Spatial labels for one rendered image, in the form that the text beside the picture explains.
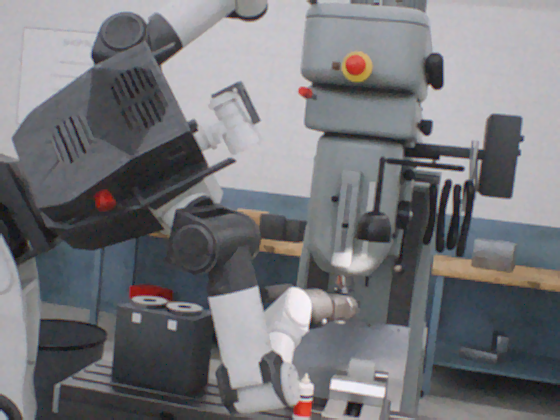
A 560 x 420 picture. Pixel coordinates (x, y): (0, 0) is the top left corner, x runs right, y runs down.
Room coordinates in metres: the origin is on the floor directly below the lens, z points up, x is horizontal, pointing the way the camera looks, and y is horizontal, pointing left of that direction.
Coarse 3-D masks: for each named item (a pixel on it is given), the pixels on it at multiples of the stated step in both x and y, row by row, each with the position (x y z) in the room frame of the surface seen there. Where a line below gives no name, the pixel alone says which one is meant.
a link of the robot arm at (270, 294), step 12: (264, 288) 1.56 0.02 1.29; (276, 288) 1.58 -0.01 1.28; (288, 288) 1.61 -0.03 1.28; (264, 300) 1.56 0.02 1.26; (276, 300) 1.58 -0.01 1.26; (312, 300) 1.59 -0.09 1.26; (264, 312) 1.57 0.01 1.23; (276, 312) 1.54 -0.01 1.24; (312, 312) 1.58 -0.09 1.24; (312, 324) 1.59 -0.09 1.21
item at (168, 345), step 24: (120, 312) 1.85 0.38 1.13; (144, 312) 1.83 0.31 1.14; (168, 312) 1.83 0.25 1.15; (192, 312) 1.82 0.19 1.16; (120, 336) 1.85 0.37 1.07; (144, 336) 1.83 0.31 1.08; (168, 336) 1.81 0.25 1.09; (192, 336) 1.79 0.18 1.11; (120, 360) 1.85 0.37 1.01; (144, 360) 1.82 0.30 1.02; (168, 360) 1.80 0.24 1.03; (192, 360) 1.79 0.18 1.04; (168, 384) 1.80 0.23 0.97; (192, 384) 1.80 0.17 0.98
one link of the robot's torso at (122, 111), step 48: (144, 48) 1.29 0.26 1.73; (96, 96) 1.27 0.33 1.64; (144, 96) 1.25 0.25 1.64; (48, 144) 1.27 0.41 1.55; (96, 144) 1.24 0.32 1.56; (144, 144) 1.21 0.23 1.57; (192, 144) 1.25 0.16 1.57; (48, 192) 1.24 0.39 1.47; (96, 192) 1.24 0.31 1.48; (144, 192) 1.30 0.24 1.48; (192, 192) 1.32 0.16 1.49; (96, 240) 1.36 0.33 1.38
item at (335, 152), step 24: (336, 144) 1.67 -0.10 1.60; (360, 144) 1.66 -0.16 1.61; (384, 144) 1.66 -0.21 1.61; (336, 168) 1.67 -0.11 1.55; (360, 168) 1.66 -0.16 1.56; (312, 192) 1.71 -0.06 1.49; (336, 192) 1.67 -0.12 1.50; (360, 192) 1.66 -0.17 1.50; (384, 192) 1.66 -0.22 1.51; (312, 216) 1.70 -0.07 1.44; (336, 216) 1.67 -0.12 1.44; (360, 216) 1.66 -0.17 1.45; (312, 240) 1.69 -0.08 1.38; (360, 240) 1.65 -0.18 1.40; (360, 264) 1.66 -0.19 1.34
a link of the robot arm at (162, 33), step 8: (152, 16) 1.51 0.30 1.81; (160, 16) 1.50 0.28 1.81; (152, 24) 1.50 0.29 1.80; (160, 24) 1.50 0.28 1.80; (168, 24) 1.50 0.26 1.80; (152, 32) 1.49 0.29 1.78; (160, 32) 1.49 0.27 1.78; (168, 32) 1.50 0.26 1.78; (152, 40) 1.49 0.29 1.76; (160, 40) 1.49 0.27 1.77; (168, 40) 1.50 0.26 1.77; (176, 40) 1.51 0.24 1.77; (152, 48) 1.49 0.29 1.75; (160, 48) 1.49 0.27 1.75; (176, 48) 1.52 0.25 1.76; (168, 56) 1.52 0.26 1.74; (160, 64) 1.52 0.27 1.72
